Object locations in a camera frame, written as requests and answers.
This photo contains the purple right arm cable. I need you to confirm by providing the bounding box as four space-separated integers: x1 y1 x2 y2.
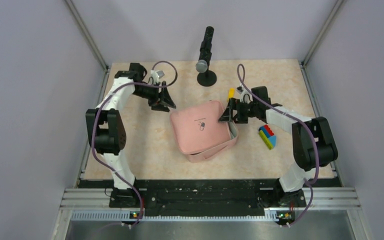
236 63 321 228

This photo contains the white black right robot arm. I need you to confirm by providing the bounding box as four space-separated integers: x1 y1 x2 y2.
218 86 339 206

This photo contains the black microphone on stand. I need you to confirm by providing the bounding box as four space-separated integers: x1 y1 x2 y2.
195 26 217 87

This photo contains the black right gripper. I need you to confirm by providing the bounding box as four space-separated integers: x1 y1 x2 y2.
218 97 258 124

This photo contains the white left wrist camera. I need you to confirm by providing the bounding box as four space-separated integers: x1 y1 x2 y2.
150 69 165 84

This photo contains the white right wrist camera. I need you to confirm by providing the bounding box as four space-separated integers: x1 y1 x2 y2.
236 86 253 104

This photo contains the colourful toy block stack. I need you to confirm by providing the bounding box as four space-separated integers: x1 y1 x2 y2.
258 124 277 150

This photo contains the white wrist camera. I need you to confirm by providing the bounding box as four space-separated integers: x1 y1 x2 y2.
150 69 165 84
236 86 253 104

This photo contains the yellow plastic block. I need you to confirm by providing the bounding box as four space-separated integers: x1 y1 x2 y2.
227 88 236 100

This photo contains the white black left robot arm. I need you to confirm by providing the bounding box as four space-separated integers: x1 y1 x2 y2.
85 62 176 207

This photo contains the pink medicine kit case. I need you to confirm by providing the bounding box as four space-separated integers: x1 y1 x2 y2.
169 100 239 163

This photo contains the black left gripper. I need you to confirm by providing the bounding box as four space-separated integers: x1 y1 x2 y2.
132 80 176 113

